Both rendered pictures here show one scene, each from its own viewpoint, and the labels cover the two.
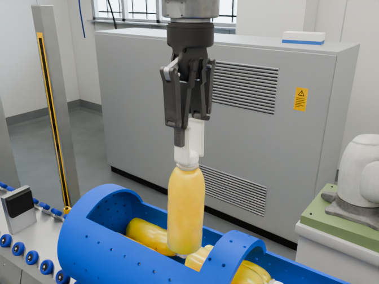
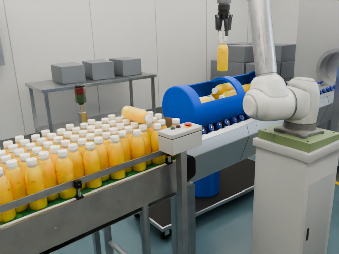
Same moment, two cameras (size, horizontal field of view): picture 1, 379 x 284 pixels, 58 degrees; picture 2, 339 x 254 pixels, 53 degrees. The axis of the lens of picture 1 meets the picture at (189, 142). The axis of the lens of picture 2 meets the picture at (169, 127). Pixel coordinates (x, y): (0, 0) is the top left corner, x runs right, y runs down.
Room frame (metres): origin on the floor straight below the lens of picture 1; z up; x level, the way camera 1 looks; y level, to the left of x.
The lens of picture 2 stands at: (0.82, -2.33, 1.59)
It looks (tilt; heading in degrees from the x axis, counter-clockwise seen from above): 17 degrees down; 106
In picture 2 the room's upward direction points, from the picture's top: 2 degrees counter-clockwise
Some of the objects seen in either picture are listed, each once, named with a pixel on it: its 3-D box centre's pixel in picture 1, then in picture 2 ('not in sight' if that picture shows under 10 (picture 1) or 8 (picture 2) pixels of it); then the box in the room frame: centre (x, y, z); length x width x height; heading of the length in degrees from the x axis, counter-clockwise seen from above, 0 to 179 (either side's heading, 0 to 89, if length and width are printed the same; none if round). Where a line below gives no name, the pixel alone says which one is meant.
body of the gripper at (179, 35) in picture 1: (190, 50); (223, 11); (0.56, 0.00, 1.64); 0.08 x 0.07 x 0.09; 147
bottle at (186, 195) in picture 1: (185, 205); (222, 56); (0.56, 0.01, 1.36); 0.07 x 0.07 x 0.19
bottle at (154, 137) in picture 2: not in sight; (158, 144); (0.33, -0.79, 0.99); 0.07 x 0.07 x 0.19
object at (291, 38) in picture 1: (303, 38); not in sight; (2.30, -0.73, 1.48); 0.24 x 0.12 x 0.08; 60
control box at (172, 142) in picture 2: not in sight; (180, 137); (0.46, -0.82, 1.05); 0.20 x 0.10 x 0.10; 56
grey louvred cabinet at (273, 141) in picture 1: (203, 123); not in sight; (2.81, -0.13, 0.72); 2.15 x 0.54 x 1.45; 52
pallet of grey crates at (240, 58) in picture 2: not in sight; (250, 79); (0.64, 3.65, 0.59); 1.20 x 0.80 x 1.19; 142
